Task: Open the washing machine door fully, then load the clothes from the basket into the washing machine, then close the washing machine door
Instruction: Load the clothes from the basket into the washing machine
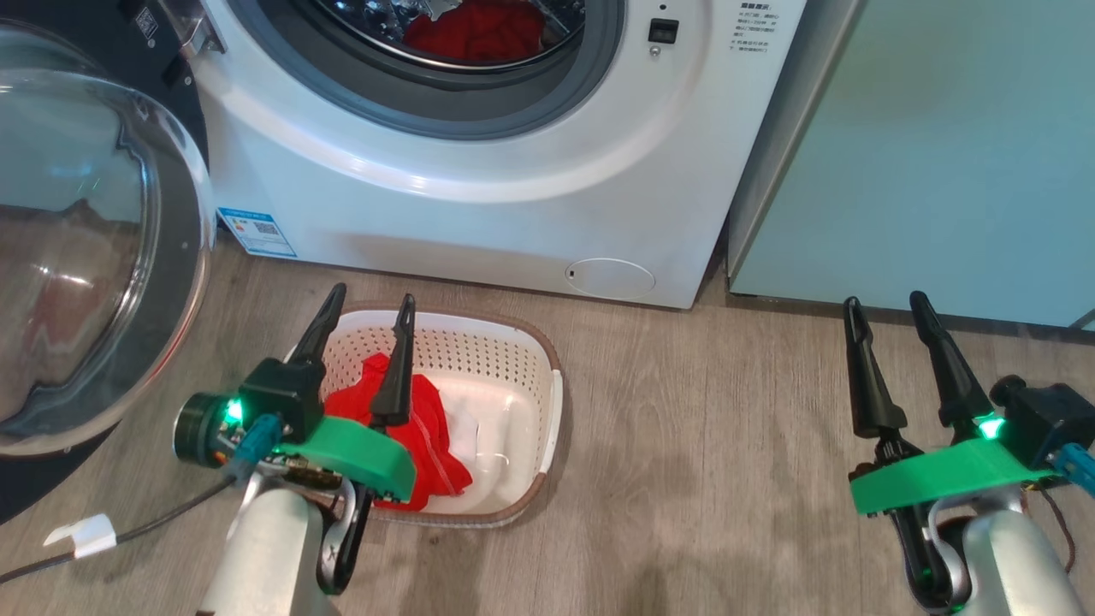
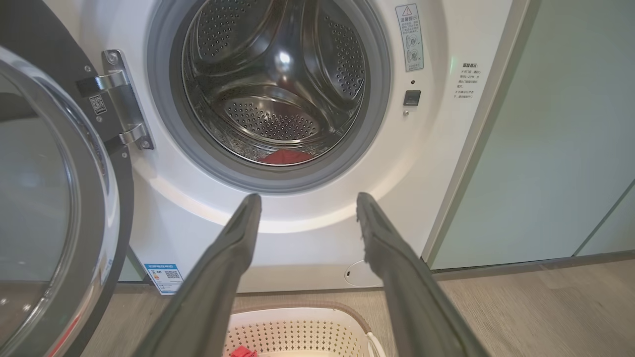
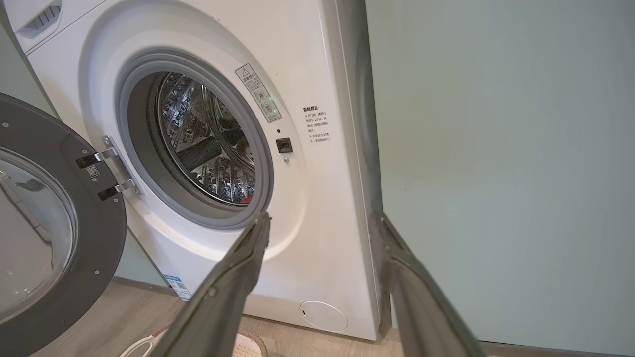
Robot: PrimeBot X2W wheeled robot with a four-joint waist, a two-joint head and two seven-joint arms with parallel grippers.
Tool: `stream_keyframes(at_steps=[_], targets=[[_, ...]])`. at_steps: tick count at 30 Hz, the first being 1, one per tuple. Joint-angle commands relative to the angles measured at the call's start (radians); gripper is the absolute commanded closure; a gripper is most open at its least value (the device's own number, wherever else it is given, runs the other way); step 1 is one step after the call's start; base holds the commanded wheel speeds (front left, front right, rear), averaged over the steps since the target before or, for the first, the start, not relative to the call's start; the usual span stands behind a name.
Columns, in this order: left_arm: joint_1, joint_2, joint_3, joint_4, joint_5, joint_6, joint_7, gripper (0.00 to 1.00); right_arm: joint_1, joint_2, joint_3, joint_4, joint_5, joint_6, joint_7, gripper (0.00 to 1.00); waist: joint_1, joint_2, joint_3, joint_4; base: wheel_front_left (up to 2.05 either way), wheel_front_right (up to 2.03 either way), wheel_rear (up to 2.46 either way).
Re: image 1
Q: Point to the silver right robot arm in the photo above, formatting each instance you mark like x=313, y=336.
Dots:
x=1009, y=565

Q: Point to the dark round washing machine door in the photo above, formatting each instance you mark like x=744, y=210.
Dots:
x=94, y=257

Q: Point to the blue energy label sticker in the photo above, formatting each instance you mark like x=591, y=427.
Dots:
x=257, y=233

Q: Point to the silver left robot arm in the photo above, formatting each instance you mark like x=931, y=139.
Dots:
x=274, y=556

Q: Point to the oval drain filter cover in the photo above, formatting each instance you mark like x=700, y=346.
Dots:
x=612, y=279

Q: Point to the black door latch socket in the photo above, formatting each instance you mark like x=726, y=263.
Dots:
x=663, y=31

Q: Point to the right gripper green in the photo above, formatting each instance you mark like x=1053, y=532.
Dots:
x=941, y=479

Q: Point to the red garment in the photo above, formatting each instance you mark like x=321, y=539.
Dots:
x=479, y=34
x=436, y=453

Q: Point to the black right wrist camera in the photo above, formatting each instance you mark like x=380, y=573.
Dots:
x=1048, y=411

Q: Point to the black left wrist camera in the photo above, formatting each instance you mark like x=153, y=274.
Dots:
x=278, y=398

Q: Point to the steel washing drum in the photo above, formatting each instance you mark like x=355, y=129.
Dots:
x=359, y=17

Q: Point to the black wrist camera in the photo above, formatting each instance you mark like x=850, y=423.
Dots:
x=1048, y=411
x=278, y=398

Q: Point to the pale green glass cabinet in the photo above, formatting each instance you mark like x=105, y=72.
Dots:
x=941, y=154

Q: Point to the white perforated laundry basket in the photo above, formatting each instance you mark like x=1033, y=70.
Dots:
x=505, y=402

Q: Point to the grey rubber door seal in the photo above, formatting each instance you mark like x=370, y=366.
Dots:
x=513, y=98

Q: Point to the white washing machine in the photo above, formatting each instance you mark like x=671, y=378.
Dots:
x=513, y=231

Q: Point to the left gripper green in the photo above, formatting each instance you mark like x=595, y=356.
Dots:
x=359, y=453

